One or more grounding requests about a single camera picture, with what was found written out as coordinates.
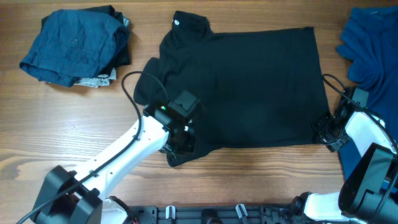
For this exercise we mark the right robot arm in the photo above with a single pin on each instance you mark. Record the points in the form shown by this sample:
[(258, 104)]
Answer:
[(367, 194)]

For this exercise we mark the left white rail clip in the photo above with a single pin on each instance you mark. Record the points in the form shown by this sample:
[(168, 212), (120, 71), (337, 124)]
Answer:
[(170, 212)]

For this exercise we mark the blue t-shirt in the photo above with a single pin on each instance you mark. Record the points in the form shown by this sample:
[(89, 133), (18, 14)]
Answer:
[(370, 42)]

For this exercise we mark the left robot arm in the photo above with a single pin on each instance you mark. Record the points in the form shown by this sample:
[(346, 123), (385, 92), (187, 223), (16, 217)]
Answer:
[(82, 195)]

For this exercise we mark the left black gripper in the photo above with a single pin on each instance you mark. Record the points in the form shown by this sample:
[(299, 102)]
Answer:
[(188, 146)]

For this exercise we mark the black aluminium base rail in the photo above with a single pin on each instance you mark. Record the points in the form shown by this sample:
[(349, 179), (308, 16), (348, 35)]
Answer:
[(260, 214)]

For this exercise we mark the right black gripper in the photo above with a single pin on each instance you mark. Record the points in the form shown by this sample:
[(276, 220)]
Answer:
[(317, 126)]

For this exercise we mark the right white rail clip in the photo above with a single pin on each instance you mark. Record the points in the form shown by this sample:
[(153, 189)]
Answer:
[(241, 211)]

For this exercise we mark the folded dark blue shirt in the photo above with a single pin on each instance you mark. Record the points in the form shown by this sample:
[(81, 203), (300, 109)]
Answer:
[(71, 46)]

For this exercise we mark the black t-shirt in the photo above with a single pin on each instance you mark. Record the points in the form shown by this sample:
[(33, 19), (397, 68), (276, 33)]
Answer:
[(256, 89)]

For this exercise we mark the white rail clip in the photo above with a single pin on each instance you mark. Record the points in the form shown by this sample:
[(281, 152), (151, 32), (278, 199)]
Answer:
[(241, 211), (170, 212)]

